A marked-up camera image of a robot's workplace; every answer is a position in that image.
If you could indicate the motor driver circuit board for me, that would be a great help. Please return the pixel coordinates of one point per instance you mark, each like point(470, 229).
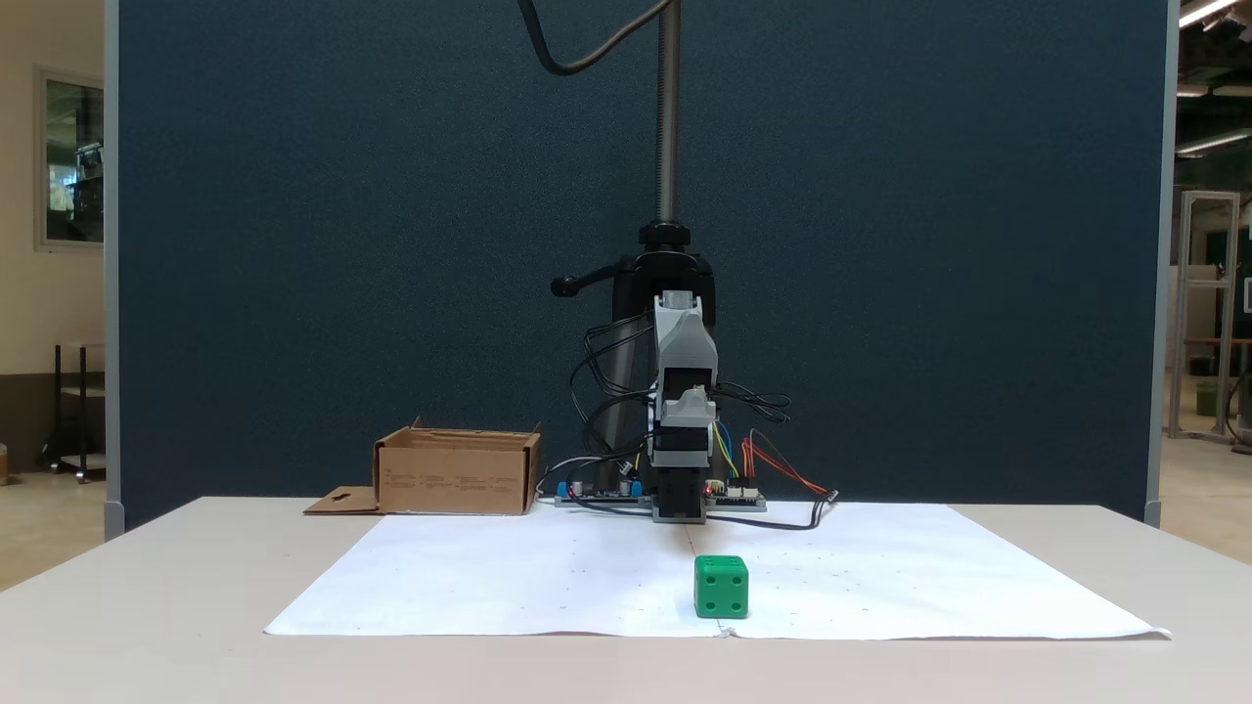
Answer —
point(738, 501)

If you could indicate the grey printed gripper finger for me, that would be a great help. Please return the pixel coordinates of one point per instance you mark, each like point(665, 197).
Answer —
point(685, 409)

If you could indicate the blue power converter board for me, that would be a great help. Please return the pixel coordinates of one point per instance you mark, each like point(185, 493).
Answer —
point(599, 497)

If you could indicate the green dice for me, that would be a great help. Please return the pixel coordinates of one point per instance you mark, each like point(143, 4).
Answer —
point(722, 587)

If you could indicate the white paper sheet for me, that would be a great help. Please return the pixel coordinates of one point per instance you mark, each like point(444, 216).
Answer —
point(509, 577)

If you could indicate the green bin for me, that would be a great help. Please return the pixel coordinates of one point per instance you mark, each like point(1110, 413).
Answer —
point(1208, 399)

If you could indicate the framed wall window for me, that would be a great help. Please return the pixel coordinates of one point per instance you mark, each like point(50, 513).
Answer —
point(73, 156)

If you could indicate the metal camera stand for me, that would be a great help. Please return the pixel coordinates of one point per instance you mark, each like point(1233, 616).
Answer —
point(668, 117)

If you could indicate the ceiling strip light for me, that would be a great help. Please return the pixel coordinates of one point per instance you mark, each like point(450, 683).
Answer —
point(1213, 143)
point(1205, 10)

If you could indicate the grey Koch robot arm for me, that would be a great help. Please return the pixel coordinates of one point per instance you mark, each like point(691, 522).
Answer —
point(685, 342)

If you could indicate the dark blue partition panel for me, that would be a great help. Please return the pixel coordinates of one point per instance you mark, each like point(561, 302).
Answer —
point(293, 244)

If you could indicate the brown cardboard box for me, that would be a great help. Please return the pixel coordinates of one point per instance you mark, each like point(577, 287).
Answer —
point(455, 479)

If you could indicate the black shelf cart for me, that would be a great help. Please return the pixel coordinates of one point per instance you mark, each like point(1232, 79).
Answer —
point(83, 461)

